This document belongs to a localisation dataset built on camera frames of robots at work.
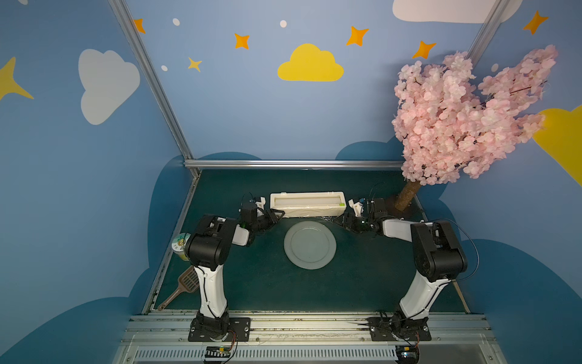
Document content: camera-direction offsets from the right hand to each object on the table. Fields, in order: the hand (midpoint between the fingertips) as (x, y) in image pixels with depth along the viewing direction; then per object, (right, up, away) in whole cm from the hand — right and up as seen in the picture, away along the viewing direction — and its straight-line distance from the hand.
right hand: (340, 221), depth 98 cm
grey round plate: (-14, -10, -4) cm, 17 cm away
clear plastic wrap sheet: (-6, 0, +6) cm, 8 cm away
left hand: (-25, +4, +1) cm, 26 cm away
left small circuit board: (-46, -40, -25) cm, 66 cm away
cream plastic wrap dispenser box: (-14, +7, +1) cm, 16 cm away
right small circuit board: (+17, -41, -25) cm, 51 cm away
